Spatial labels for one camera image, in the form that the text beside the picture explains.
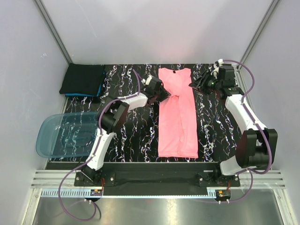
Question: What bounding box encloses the pink t shirt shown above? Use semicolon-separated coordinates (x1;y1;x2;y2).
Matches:
158;68;198;158

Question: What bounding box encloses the folded blue t shirt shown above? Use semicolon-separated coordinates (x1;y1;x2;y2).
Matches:
65;78;104;97

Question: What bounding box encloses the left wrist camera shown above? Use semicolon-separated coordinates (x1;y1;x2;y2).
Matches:
141;77;152;85

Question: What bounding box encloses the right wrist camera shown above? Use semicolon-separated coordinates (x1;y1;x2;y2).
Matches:
211;59;224;76

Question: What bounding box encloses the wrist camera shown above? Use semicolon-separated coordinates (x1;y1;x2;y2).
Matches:
211;59;224;76
141;77;152;85

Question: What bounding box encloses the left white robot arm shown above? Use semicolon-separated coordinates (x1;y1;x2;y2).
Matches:
75;75;171;186

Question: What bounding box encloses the blue plastic bin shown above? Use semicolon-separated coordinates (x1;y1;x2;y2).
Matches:
36;112;98;158

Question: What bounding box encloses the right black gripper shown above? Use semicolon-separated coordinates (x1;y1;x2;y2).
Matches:
188;70;221;96

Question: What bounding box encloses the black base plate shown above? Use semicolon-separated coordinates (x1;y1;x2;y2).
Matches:
74;162;240;188

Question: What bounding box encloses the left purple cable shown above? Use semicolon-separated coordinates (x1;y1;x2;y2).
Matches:
58;69;143;221

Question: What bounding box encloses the aluminium frame rail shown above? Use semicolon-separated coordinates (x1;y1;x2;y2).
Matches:
30;170;285;199

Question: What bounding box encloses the folded black t shirt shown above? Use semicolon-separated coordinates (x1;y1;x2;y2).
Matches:
59;63;106;94

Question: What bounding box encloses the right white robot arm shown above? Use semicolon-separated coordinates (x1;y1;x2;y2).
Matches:
189;64;278;186

